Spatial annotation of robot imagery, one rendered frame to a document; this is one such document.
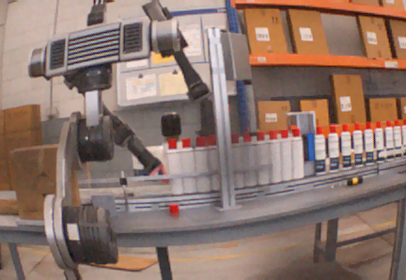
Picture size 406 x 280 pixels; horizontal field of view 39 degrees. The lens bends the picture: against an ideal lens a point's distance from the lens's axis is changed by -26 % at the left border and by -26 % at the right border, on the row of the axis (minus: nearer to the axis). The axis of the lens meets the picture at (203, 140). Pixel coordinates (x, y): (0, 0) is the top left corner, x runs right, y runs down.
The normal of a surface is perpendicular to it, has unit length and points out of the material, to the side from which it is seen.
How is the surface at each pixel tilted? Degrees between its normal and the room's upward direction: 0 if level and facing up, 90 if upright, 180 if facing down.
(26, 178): 90
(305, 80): 90
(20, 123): 90
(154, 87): 86
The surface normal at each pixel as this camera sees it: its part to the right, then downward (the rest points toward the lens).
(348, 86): -0.03, 0.04
